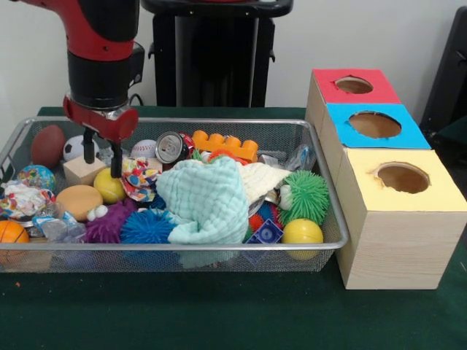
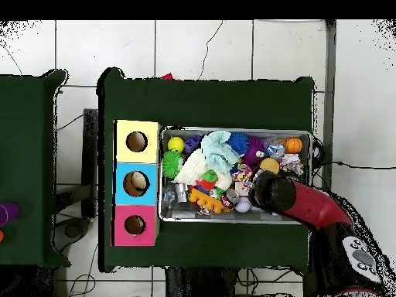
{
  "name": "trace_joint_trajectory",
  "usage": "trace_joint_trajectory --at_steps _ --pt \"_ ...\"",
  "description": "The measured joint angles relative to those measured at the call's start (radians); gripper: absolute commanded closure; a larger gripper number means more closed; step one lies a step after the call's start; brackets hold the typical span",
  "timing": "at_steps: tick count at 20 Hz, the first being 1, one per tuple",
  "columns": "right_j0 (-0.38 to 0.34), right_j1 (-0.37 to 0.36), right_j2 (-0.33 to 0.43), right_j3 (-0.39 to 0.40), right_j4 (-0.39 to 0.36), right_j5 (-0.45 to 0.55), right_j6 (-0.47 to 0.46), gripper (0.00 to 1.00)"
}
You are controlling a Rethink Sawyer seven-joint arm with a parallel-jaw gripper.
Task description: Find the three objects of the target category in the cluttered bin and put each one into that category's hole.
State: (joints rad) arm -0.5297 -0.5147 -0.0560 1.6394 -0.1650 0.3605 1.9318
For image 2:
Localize wooden box with three holes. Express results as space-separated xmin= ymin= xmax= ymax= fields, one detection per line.
xmin=111 ymin=119 xmax=162 ymax=248

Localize dark green side table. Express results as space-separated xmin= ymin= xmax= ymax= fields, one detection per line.
xmin=0 ymin=69 xmax=69 ymax=268

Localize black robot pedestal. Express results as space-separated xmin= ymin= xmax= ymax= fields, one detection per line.
xmin=166 ymin=265 xmax=239 ymax=297

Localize grey vertical pole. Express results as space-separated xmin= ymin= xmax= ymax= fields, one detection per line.
xmin=318 ymin=19 xmax=338 ymax=199

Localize black cable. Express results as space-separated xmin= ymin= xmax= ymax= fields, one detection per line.
xmin=321 ymin=159 xmax=396 ymax=171

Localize yellow smiley ball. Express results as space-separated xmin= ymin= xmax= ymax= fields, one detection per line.
xmin=167 ymin=136 xmax=186 ymax=154

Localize mint green waffle cloth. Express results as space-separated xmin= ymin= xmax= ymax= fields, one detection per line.
xmin=200 ymin=130 xmax=242 ymax=175

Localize clear shallow mesh bin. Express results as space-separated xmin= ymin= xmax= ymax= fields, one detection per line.
xmin=158 ymin=126 xmax=314 ymax=226

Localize green fuzzy toy with eyes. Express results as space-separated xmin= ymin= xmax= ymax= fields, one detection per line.
xmin=162 ymin=151 xmax=185 ymax=180

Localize black stand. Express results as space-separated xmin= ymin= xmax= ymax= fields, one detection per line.
xmin=82 ymin=108 xmax=99 ymax=219

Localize small orange basketball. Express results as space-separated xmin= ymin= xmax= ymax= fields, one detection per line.
xmin=285 ymin=136 xmax=304 ymax=155

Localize dark green table cloth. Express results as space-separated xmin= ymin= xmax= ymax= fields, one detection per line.
xmin=97 ymin=67 xmax=316 ymax=273

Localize purple spiky ball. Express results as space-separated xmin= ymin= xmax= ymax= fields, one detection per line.
xmin=244 ymin=136 xmax=268 ymax=166

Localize cream waffle cloth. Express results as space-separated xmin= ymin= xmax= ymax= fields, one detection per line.
xmin=172 ymin=148 xmax=234 ymax=190

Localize colourful knotted rope toy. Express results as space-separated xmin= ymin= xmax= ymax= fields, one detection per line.
xmin=234 ymin=166 xmax=255 ymax=190

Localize orange toy building block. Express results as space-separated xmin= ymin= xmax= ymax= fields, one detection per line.
xmin=188 ymin=187 xmax=227 ymax=216

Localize blue spiky ball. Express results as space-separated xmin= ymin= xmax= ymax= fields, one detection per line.
xmin=227 ymin=132 xmax=251 ymax=156

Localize purple toy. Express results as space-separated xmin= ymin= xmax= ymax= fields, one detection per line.
xmin=0 ymin=203 xmax=21 ymax=227

